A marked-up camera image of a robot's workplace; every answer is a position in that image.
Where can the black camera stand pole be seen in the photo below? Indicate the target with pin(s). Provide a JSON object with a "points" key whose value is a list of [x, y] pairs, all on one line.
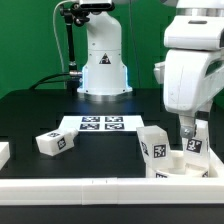
{"points": [[73, 15]]}

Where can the white left border rail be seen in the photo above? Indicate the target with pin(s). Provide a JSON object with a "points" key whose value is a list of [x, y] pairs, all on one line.
{"points": [[4, 153]]}

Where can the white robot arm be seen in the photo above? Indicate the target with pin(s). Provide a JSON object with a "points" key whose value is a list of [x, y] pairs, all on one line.
{"points": [[103, 74]]}

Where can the white front border rail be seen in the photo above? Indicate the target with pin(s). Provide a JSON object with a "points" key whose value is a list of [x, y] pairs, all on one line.
{"points": [[111, 191]]}

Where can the white round stool seat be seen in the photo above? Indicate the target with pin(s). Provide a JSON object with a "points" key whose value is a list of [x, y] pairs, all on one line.
{"points": [[181, 169]]}

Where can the white marker sheet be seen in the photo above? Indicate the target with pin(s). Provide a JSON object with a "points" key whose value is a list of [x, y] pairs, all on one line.
{"points": [[127, 123]]}

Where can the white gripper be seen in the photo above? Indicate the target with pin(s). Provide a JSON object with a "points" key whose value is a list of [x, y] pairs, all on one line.
{"points": [[190, 79]]}

